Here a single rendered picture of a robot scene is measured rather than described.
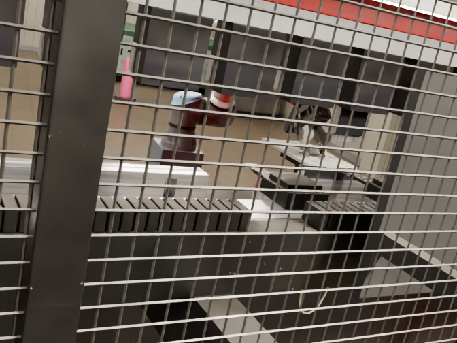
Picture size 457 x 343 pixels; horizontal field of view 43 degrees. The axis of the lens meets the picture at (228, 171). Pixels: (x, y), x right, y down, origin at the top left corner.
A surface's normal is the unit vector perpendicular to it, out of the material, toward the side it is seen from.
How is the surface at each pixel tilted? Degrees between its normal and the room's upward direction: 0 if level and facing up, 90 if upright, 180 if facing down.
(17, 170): 90
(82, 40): 90
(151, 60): 90
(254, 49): 90
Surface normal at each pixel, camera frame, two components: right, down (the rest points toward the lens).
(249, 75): 0.46, 0.33
